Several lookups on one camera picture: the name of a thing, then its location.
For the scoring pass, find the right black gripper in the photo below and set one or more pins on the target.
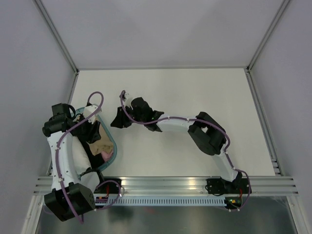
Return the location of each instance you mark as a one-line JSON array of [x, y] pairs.
[[120, 121]]

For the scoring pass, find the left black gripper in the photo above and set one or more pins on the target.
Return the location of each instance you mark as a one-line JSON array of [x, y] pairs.
[[93, 135]]

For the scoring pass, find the beige t shirt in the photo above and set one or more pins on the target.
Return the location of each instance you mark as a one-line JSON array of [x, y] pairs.
[[103, 144]]

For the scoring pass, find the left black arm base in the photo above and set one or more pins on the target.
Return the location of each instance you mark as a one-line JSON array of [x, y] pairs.
[[108, 186]]

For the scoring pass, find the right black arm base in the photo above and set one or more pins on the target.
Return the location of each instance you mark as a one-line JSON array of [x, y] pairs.
[[218, 186]]

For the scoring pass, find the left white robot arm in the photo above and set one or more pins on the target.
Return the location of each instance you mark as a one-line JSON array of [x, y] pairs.
[[74, 179]]

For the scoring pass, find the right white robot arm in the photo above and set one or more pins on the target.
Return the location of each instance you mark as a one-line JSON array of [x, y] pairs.
[[205, 132]]

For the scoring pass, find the teal plastic basket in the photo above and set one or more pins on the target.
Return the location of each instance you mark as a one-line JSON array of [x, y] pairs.
[[108, 163]]

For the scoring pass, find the white rolled t shirt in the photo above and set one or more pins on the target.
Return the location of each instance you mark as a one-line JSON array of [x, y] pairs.
[[81, 161]]

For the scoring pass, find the black rolled t shirt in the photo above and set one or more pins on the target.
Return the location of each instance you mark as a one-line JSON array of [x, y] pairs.
[[95, 160]]

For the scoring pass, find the pink rolled t shirt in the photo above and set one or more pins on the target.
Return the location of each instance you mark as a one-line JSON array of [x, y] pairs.
[[106, 156]]

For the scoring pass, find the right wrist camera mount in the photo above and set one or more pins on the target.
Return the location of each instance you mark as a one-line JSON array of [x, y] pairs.
[[125, 96]]

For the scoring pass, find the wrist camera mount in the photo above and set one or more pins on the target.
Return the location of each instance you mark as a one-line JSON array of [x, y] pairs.
[[90, 113], [125, 96]]

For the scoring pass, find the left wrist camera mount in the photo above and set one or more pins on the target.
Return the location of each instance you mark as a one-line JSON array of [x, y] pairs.
[[90, 113]]

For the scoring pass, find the white slotted cable duct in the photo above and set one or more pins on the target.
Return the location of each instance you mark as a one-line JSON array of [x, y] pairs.
[[170, 201]]

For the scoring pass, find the aluminium front rail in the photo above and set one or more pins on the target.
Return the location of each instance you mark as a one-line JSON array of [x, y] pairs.
[[260, 185]]

